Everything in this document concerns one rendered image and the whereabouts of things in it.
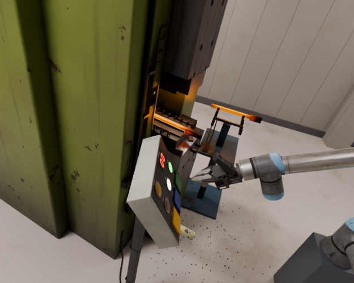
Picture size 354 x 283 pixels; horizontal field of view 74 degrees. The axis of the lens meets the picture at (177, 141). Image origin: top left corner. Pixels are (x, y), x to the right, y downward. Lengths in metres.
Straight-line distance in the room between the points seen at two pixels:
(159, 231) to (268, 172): 0.48
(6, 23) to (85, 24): 0.33
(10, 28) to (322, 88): 3.91
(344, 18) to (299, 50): 0.59
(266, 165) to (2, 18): 1.19
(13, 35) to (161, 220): 0.92
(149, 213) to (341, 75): 3.82
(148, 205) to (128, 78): 0.49
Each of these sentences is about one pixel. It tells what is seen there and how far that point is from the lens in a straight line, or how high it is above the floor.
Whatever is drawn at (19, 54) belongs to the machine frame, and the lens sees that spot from 1.22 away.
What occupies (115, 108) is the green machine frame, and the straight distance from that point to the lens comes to 1.04.
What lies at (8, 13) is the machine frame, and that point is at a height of 1.51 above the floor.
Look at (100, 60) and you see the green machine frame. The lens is 1.02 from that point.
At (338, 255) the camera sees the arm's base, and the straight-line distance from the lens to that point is 1.72.
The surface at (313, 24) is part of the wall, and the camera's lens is 3.98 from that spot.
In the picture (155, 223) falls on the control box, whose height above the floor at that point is 1.07.
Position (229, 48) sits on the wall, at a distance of 3.92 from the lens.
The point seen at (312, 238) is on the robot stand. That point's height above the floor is 0.57.
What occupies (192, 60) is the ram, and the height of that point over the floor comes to 1.46.
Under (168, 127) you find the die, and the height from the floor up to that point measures 0.99.
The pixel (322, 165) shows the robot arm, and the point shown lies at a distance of 1.20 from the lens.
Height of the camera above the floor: 1.75
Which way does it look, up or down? 35 degrees down
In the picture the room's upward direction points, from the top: 14 degrees clockwise
